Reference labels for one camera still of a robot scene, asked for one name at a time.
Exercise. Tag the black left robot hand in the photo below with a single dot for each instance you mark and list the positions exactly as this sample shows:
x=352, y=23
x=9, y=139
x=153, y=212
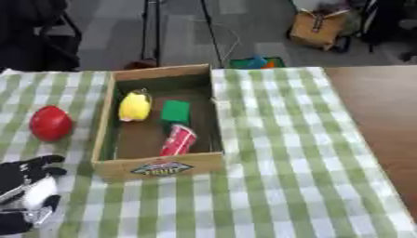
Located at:
x=21, y=176

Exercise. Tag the tan cardboard box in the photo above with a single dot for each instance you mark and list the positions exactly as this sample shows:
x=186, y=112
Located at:
x=157, y=167

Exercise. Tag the red round toy fruit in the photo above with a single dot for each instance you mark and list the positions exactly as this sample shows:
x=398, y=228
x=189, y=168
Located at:
x=50, y=123

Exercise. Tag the yellow soft toy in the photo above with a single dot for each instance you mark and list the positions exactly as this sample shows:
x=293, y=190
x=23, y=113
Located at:
x=134, y=107

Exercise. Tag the black office chair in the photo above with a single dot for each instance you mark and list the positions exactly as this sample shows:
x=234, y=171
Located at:
x=38, y=34

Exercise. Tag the red cylindrical can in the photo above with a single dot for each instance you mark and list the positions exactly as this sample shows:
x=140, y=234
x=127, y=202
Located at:
x=178, y=141

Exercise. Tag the green rectangular block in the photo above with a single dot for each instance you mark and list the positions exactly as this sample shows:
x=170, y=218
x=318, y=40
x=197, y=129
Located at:
x=175, y=111

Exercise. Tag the black tripod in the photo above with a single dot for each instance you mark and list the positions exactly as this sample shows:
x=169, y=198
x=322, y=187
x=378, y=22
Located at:
x=155, y=31

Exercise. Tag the green bin with toys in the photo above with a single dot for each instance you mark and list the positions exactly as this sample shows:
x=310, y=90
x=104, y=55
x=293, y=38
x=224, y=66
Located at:
x=256, y=62

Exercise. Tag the brown paper bag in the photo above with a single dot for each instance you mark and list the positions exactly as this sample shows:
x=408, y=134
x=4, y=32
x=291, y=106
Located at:
x=316, y=28

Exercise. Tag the black bag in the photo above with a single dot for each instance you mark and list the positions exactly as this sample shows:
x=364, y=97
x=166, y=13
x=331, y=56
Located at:
x=386, y=21

